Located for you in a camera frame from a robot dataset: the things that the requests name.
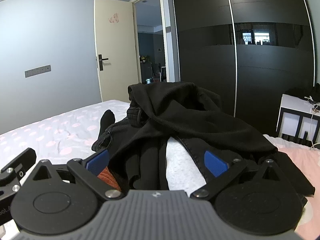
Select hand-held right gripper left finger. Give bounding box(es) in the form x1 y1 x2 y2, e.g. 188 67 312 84
31 148 125 201

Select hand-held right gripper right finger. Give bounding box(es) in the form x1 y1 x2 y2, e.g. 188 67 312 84
191 151 284 201

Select black pants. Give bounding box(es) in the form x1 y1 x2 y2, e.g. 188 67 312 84
127 81 278 157

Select orange knit cloth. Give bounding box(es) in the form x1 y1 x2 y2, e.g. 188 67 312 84
97 166 123 193

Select white textured cloth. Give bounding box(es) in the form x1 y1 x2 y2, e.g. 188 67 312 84
164 135 208 196

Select black sock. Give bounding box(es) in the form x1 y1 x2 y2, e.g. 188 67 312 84
98 109 116 140

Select black denim garment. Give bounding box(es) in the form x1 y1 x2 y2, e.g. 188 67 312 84
91 119 316 207

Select pink blanket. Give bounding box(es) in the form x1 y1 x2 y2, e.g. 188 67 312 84
262 134 320 240

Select white nightstand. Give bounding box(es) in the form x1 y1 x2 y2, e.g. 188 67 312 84
276 94 320 146

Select black sliding wardrobe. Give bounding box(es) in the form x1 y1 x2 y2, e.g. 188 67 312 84
170 0 317 137

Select dark chair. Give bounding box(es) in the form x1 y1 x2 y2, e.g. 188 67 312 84
150 62 166 83

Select cream door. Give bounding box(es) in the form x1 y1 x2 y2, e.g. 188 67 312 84
94 0 140 103

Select grey wall switch panel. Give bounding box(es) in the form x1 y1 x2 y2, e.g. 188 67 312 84
24 65 52 78

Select black door handle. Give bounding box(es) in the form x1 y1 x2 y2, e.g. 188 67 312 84
96 54 109 71

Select white cable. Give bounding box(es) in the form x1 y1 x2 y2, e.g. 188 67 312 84
303 95 320 151

